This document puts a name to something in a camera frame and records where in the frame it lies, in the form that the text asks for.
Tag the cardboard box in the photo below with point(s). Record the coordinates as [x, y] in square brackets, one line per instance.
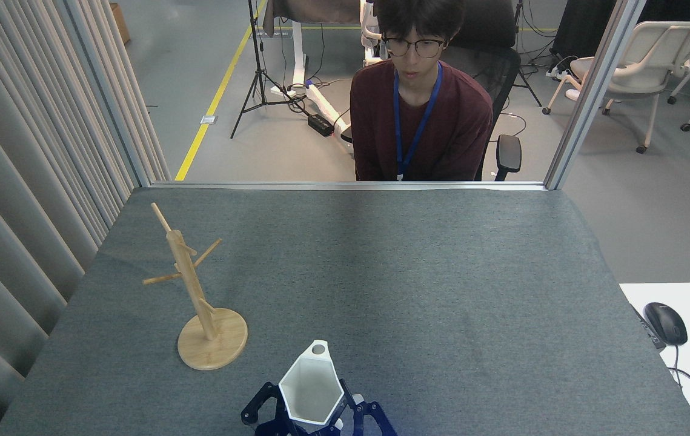
[119, 23]

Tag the silver frame rail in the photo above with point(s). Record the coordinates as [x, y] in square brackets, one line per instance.
[344, 185]

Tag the white machine part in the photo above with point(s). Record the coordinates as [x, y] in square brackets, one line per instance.
[370, 30]

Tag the grey curtain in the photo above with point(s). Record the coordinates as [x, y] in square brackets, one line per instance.
[17, 181]

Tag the white stand leg frame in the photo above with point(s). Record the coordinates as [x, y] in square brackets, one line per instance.
[298, 54]

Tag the slim silver frame post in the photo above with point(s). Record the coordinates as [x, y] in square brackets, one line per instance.
[108, 97]

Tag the wooden cup rack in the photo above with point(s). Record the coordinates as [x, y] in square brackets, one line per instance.
[211, 345]

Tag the white hexagonal cup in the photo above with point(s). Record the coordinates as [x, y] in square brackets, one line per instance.
[311, 387]

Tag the black computer mouse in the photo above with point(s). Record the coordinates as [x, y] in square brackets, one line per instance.
[666, 324]

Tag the grey felt table mat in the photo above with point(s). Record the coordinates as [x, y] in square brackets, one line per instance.
[441, 272]

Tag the white power strip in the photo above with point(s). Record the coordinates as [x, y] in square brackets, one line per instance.
[558, 72]

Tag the black office chair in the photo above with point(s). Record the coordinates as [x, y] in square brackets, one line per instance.
[508, 154]

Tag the black hanging cloth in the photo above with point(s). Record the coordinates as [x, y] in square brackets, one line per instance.
[581, 24]

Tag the person's glasses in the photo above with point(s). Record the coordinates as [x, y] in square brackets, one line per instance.
[402, 47]

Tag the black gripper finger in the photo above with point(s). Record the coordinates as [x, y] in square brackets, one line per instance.
[372, 418]
[263, 402]

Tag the wide silver frame post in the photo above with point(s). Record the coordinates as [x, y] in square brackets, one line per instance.
[593, 91]

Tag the person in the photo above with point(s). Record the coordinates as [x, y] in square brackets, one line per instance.
[441, 121]

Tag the black device at desk edge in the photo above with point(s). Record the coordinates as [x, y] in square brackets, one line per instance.
[653, 336]

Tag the white office chair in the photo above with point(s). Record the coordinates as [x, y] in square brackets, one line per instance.
[653, 48]

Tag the black tripod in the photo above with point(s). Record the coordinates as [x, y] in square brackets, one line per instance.
[258, 60]

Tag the metal floor outlet plate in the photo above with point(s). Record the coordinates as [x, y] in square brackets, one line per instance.
[208, 119]

